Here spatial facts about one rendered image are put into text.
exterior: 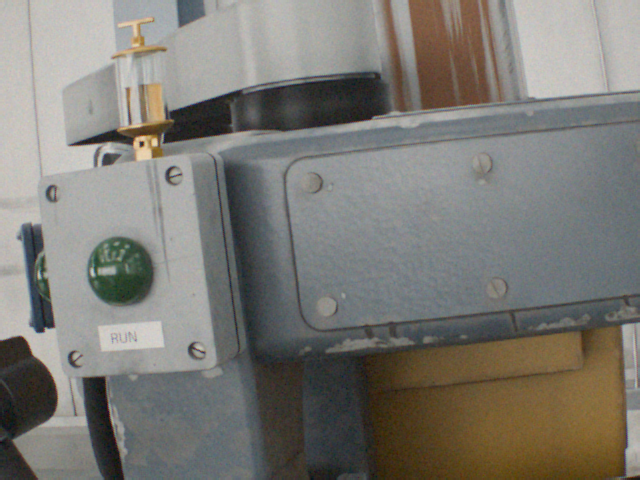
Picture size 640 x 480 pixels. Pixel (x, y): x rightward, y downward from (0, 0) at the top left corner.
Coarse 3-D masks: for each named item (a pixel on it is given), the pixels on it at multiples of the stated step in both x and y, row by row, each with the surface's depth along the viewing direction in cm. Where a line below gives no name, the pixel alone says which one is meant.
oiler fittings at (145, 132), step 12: (120, 24) 63; (132, 24) 63; (132, 48) 62; (144, 48) 61; (156, 48) 62; (168, 120) 62; (120, 132) 62; (132, 132) 62; (144, 132) 62; (156, 132) 62; (144, 144) 63; (156, 144) 63; (144, 156) 62; (156, 156) 63
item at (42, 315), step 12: (24, 228) 103; (36, 228) 104; (24, 240) 103; (36, 240) 104; (24, 252) 103; (36, 252) 104; (24, 264) 103; (36, 288) 104; (36, 300) 104; (36, 312) 104; (48, 312) 104; (36, 324) 104; (48, 324) 104
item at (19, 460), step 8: (8, 440) 83; (0, 448) 81; (8, 448) 82; (16, 448) 83; (0, 456) 81; (8, 456) 81; (16, 456) 82; (0, 464) 80; (8, 464) 81; (16, 464) 81; (24, 464) 82; (0, 472) 80; (8, 472) 80; (16, 472) 81; (24, 472) 81; (32, 472) 82
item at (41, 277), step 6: (42, 252) 57; (42, 258) 57; (36, 264) 57; (42, 264) 57; (36, 270) 57; (42, 270) 57; (36, 276) 57; (42, 276) 57; (36, 282) 57; (42, 282) 57; (48, 282) 57; (42, 288) 57; (48, 288) 57; (42, 294) 57; (48, 294) 57; (48, 300) 57
